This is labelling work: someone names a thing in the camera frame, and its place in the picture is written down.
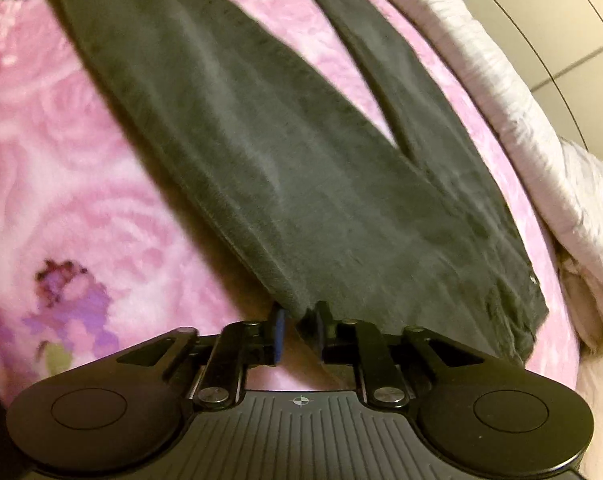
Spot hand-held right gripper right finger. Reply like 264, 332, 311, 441
300, 301, 488, 408

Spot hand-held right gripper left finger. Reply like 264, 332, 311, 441
116, 307, 288, 408

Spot dark grey jeans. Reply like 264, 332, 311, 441
48, 0, 550, 367

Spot pink floral blanket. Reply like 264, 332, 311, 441
0, 0, 582, 401

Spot white striped duvet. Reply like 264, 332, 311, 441
350, 0, 603, 357

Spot cream wardrobe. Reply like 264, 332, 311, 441
434, 0, 603, 181

